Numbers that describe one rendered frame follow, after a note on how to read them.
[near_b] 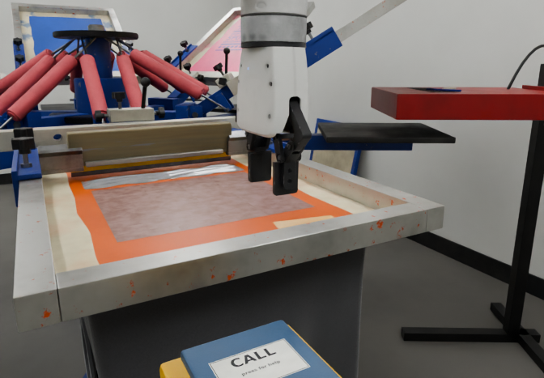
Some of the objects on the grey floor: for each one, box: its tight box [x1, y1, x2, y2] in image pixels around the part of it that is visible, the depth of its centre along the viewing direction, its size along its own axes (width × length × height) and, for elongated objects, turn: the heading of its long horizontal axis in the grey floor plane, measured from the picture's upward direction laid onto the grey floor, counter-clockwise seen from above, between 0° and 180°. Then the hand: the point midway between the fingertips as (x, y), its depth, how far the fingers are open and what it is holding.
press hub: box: [49, 24, 138, 125], centre depth 186 cm, size 40×40×135 cm
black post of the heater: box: [401, 64, 544, 373], centre depth 184 cm, size 60×50×120 cm
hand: (272, 174), depth 54 cm, fingers open, 6 cm apart
